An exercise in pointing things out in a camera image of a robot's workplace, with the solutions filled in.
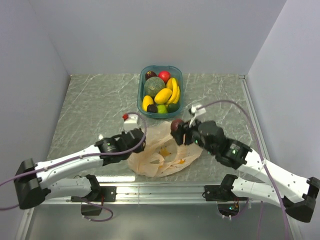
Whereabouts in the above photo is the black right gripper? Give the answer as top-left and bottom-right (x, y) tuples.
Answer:
(170, 114), (216, 155)

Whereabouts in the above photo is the dark red round fruit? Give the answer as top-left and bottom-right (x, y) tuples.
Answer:
(170, 118), (184, 132)

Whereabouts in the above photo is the translucent orange plastic bag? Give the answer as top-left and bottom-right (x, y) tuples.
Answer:
(127, 121), (203, 178)

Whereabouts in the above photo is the dark brown small fruit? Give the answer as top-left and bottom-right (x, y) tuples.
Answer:
(147, 104), (158, 114)

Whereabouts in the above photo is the dark green avocado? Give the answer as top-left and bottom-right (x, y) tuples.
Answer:
(166, 103), (180, 113)

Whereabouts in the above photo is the yellow mango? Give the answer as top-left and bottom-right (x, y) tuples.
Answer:
(154, 88), (172, 105)
(142, 95), (154, 112)

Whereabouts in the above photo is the yellow banana bunch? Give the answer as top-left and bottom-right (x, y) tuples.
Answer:
(166, 77), (180, 105)

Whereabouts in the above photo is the green netted melon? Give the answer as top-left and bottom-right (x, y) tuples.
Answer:
(144, 76), (166, 98)

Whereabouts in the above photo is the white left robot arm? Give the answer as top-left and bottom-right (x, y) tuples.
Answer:
(13, 128), (146, 210)

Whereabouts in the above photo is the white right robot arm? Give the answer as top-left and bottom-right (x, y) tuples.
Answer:
(170, 119), (320, 223)

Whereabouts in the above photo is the teal plastic fruit tray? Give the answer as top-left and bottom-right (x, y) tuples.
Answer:
(137, 65), (184, 119)

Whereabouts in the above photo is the green lime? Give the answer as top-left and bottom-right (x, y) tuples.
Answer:
(157, 104), (168, 114)

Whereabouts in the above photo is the dark brown avocado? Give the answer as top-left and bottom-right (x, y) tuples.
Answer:
(145, 70), (158, 81)

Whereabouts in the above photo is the red apple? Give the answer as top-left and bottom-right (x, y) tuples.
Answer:
(158, 70), (171, 84)

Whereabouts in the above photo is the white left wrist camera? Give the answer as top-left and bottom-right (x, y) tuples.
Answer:
(122, 113), (139, 132)

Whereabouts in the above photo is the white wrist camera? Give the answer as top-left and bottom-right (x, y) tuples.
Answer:
(122, 113), (139, 132)
(189, 104), (206, 127)

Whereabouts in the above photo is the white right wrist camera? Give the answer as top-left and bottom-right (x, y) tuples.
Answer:
(189, 104), (206, 127)

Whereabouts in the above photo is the aluminium right side rail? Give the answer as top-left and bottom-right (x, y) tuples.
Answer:
(238, 75), (270, 160)

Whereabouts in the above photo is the aluminium rail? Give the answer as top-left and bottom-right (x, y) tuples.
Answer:
(238, 75), (270, 160)
(39, 182), (251, 205)

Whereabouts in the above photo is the aluminium front rail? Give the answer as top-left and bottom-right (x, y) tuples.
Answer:
(39, 182), (251, 205)

